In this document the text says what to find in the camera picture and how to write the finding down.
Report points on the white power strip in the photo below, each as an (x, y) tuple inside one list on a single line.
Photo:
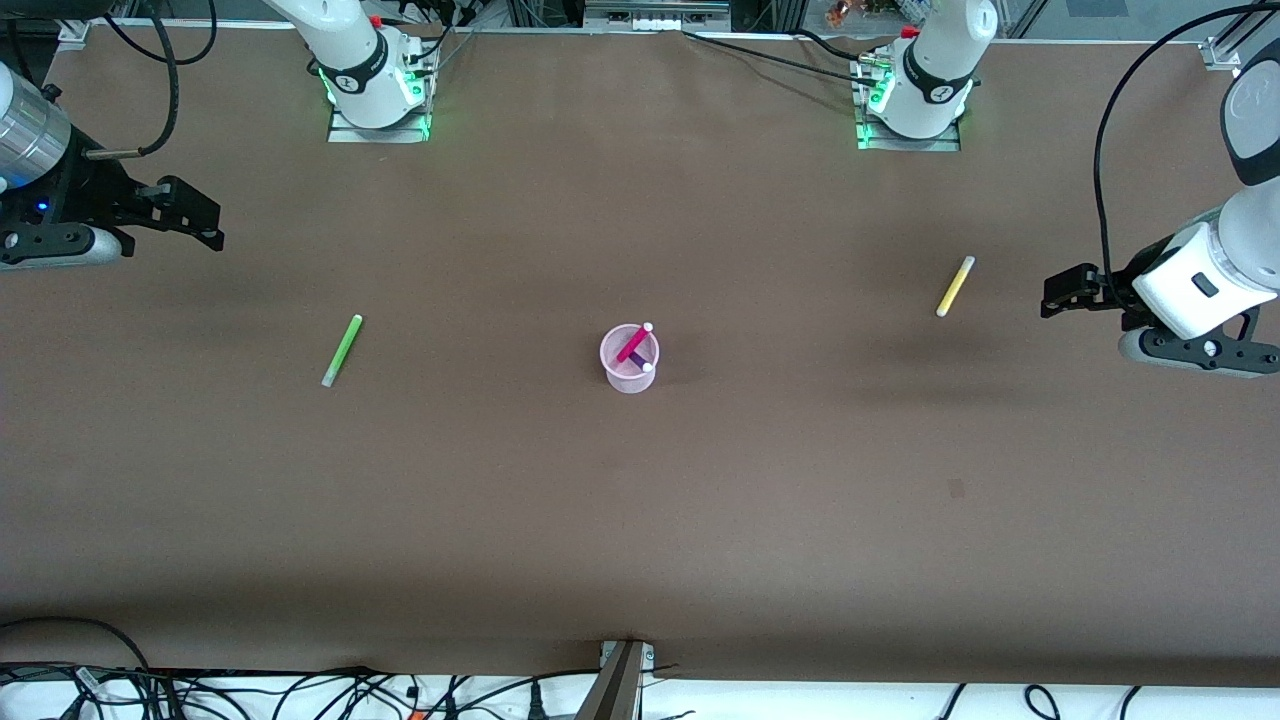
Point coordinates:
[(655, 18)]

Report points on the aluminium profile bracket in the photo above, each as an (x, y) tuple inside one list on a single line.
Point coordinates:
[(615, 690)]

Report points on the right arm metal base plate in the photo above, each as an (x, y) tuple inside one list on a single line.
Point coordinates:
[(340, 133)]

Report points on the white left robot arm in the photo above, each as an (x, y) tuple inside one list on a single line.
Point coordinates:
[(935, 70)]

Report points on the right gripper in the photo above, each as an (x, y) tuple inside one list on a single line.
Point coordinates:
[(88, 192)]

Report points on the purple marker pen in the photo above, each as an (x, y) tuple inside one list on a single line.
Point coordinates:
[(641, 363)]

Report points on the pink marker pen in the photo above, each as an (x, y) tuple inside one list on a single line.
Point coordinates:
[(632, 347)]

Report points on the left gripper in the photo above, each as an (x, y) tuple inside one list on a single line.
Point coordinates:
[(1112, 291)]

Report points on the green marker pen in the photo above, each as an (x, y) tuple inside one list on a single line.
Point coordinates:
[(342, 350)]

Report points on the yellow marker pen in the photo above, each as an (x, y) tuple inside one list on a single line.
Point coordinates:
[(955, 286)]

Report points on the aluminium corner bracket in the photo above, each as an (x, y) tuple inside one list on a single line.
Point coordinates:
[(72, 35), (1215, 50)]

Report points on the pink plastic cup holder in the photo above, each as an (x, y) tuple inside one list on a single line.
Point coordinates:
[(625, 382)]

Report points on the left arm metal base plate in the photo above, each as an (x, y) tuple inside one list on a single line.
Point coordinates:
[(950, 146)]

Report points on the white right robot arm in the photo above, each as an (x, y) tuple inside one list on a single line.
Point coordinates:
[(350, 60)]

